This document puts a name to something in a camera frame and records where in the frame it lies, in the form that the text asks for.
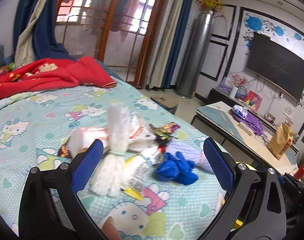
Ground colourful candy wrapper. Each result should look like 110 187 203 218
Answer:
150 122 180 140

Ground beige curtain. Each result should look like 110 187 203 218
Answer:
15 0 63 67
148 0 187 89

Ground purple box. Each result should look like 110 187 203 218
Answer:
218 77 234 92

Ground blue rubber glove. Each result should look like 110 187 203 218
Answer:
155 152 199 183

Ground silver tower air conditioner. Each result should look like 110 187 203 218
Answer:
176 11 215 98

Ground yellow and white wrapper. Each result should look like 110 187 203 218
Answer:
120 147 165 201

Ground white wall notice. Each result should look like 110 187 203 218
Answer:
283 104 296 119

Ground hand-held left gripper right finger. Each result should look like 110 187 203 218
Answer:
199 137 288 240

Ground dark blue curtain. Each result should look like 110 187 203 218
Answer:
13 0 77 62
162 0 196 88

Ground blue and white packet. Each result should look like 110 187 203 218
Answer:
232 106 249 117

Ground coffee table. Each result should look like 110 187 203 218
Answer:
191 101 300 178

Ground white plastic bag red print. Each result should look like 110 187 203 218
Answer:
68 111 156 155

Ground red fire extinguisher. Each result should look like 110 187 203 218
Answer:
293 161 304 180

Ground purple cloth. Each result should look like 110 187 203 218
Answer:
229 106 268 138

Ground clear plastic bag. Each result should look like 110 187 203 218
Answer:
89 103 130 197

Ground dark snack wrapper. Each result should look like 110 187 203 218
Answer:
58 144 73 159

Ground pink artificial flowers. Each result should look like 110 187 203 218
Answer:
231 74 250 88

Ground red picture card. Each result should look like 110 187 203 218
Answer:
243 90 263 110

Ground brown paper bag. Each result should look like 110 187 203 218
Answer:
266 122 295 160

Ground person's left hand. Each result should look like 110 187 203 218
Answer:
101 216 121 240

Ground wall-mounted television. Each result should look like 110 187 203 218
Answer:
246 32 304 102

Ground red printed blanket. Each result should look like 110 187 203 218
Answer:
0 56 116 104

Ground blue stool with cardboard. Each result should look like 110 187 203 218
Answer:
150 95 179 114

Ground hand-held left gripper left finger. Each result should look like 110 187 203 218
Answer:
18 139 107 240

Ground wooden framed glass door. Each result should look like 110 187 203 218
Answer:
54 0 171 85

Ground black trash bin yellow rim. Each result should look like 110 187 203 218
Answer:
221 161 258 230

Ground yellow artificial flowers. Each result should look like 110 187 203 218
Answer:
194 0 226 14

